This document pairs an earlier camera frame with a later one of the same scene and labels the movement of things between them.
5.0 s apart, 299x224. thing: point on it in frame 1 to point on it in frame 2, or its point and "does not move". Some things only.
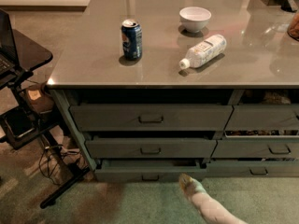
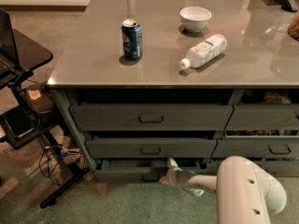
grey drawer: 149,170 does not move
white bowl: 194,18 does not move
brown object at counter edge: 293,27 does not move
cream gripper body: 198,191 to 177,175
